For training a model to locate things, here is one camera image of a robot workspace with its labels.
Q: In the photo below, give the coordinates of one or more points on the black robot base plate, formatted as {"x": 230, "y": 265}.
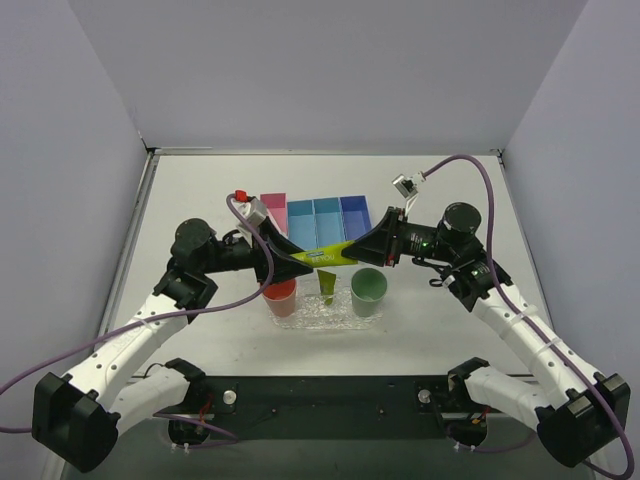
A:
{"x": 335, "y": 408}

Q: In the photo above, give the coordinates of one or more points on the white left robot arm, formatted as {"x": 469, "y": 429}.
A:
{"x": 80, "y": 415}

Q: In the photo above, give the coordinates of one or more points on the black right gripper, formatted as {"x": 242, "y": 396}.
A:
{"x": 392, "y": 237}

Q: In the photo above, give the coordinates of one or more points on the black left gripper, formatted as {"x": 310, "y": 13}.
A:
{"x": 263, "y": 257}

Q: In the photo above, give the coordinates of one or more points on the small green toothpaste tube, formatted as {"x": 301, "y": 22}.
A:
{"x": 327, "y": 281}

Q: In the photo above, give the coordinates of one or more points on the clear textured tray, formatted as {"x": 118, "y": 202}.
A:
{"x": 358, "y": 323}

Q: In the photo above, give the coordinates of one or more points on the dark blue drawer bin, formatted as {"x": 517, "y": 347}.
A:
{"x": 356, "y": 217}

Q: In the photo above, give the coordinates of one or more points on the aluminium table frame rail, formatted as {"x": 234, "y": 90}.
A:
{"x": 424, "y": 330}

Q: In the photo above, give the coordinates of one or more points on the pink drawer bin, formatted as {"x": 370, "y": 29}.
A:
{"x": 276, "y": 205}

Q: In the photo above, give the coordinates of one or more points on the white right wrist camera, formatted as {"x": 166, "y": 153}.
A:
{"x": 408, "y": 187}

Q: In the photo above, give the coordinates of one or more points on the large green toothpaste tube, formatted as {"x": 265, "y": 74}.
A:
{"x": 328, "y": 256}

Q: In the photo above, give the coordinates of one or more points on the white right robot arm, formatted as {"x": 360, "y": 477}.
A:
{"x": 574, "y": 408}

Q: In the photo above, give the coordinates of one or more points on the teal drawer bin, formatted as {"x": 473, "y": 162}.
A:
{"x": 301, "y": 224}

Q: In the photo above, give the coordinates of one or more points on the light blue drawer bin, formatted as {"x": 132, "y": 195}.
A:
{"x": 329, "y": 221}

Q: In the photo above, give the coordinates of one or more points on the green plastic cup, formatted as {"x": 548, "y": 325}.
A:
{"x": 368, "y": 288}

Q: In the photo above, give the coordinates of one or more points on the orange plastic cup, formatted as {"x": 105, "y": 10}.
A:
{"x": 281, "y": 298}

